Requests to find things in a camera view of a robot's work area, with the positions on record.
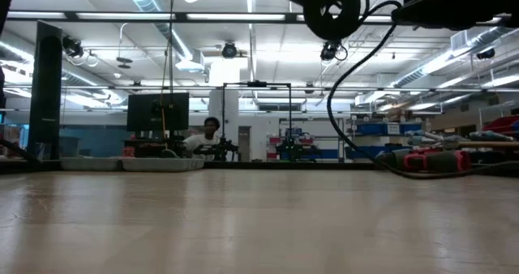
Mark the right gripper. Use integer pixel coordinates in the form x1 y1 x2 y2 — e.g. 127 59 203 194
391 0 504 31

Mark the thin black cord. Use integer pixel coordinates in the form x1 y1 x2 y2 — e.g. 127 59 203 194
326 0 519 181

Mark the ceiling air vent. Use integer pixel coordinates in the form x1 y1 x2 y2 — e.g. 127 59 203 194
451 29 472 53

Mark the shelf with blue bins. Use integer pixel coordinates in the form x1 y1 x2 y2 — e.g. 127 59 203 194
343 115 425 161

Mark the person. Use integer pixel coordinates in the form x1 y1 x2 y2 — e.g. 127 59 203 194
182 116 222 161

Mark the black monitor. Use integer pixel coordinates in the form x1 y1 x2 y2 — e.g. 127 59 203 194
126 92 191 132

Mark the grey tool kit case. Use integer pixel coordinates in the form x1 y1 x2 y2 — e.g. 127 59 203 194
60 156 206 173

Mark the red cordless drill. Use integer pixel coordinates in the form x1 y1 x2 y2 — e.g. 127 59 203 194
373 147 472 177

